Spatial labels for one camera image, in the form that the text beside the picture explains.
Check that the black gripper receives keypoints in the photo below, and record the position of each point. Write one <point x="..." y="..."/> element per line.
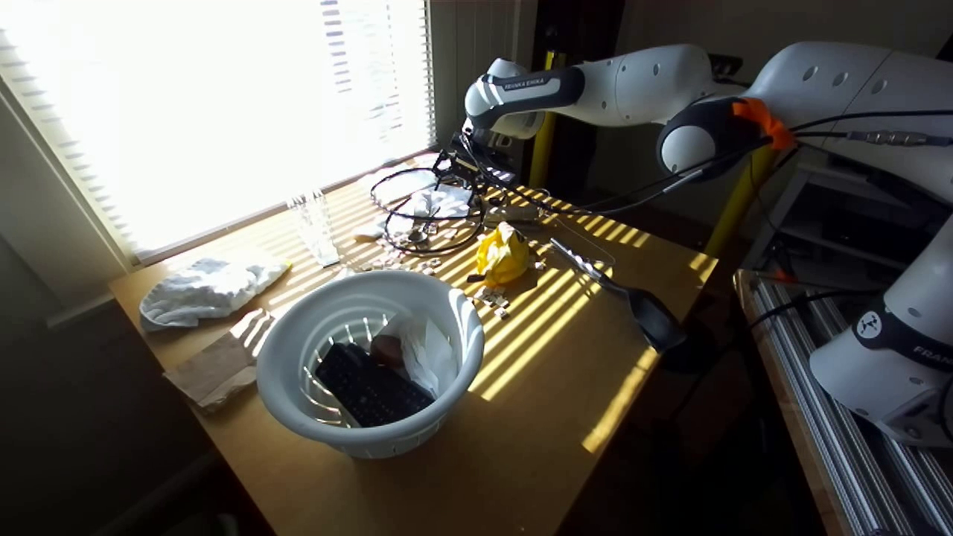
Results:
<point x="484" y="152"/>

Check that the white tissue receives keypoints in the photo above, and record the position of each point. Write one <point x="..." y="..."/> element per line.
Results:
<point x="436" y="202"/>

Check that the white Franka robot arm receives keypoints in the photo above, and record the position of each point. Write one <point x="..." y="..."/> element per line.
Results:
<point x="844" y="89"/>

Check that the yellow handheld tool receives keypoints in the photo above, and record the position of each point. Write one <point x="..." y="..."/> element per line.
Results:
<point x="505" y="256"/>

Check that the black flat box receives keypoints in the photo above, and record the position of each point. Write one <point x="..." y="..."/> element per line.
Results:
<point x="372" y="389"/>

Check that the white slotted plastic bowl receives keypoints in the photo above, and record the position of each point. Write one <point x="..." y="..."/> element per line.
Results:
<point x="288" y="344"/>

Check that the white window blinds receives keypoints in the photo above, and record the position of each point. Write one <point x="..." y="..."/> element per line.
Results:
<point x="218" y="98"/>

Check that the yellow black striped barrier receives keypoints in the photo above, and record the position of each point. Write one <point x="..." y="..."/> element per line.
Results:
<point x="739" y="197"/>

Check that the crumpled white cloth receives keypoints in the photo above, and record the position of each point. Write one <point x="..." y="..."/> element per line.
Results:
<point x="203" y="287"/>

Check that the grey metal shelf unit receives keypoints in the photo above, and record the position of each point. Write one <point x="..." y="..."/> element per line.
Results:
<point x="844" y="213"/>

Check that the aluminium rail robot platform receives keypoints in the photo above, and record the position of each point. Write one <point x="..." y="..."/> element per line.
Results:
<point x="844" y="465"/>

